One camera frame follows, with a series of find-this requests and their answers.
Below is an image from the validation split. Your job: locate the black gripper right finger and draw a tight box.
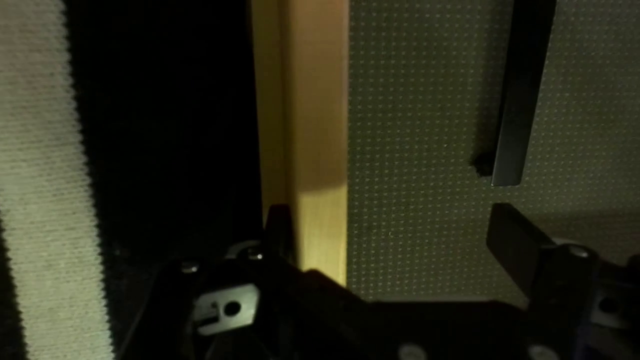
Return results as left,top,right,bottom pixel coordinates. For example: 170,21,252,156
486,202,557,304

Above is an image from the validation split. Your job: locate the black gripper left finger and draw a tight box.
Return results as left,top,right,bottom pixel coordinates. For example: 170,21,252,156
262,202,297,264

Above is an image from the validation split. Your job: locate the black metal bar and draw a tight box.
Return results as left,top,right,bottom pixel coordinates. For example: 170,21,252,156
470,0,560,187

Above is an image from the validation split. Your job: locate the light wood dresser drawer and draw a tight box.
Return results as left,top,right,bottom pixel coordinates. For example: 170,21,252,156
251,0,352,288

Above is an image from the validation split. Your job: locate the black garment with white stripes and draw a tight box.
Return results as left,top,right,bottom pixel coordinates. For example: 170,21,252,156
0,0,267,360

